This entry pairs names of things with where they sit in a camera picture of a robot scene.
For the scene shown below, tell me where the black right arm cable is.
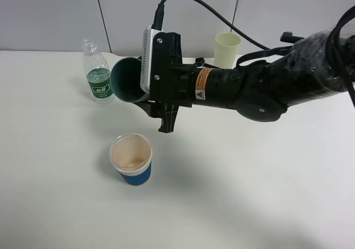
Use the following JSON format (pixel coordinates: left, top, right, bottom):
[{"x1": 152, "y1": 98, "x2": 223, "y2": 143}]
[{"x1": 152, "y1": 0, "x2": 355, "y2": 107}]

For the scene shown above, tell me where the teal blue plastic cup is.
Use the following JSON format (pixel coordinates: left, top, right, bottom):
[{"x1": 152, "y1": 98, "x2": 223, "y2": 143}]
[{"x1": 110, "y1": 57, "x2": 149, "y2": 103}]

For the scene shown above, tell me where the pale yellow-green plastic cup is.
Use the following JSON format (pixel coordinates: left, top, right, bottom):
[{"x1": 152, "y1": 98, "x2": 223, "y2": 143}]
[{"x1": 214, "y1": 33, "x2": 242, "y2": 69}]

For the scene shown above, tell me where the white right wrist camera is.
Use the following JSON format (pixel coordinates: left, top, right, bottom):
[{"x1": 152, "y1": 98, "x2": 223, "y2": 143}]
[{"x1": 140, "y1": 26, "x2": 160, "y2": 94}]

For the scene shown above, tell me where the clear bottle with green label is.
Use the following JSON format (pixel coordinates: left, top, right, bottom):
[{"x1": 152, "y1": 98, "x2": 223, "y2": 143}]
[{"x1": 82, "y1": 38, "x2": 113, "y2": 104}]

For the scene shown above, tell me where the paper cup with blue sleeve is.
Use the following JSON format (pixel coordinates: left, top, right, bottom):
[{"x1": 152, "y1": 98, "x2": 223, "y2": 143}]
[{"x1": 109, "y1": 133, "x2": 153, "y2": 186}]

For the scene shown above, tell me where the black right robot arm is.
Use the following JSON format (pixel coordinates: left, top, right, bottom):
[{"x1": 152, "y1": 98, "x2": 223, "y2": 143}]
[{"x1": 137, "y1": 8, "x2": 354, "y2": 133}]

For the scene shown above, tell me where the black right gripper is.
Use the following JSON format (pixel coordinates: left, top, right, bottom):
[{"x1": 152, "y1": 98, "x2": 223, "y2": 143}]
[{"x1": 137, "y1": 32, "x2": 213, "y2": 133}]

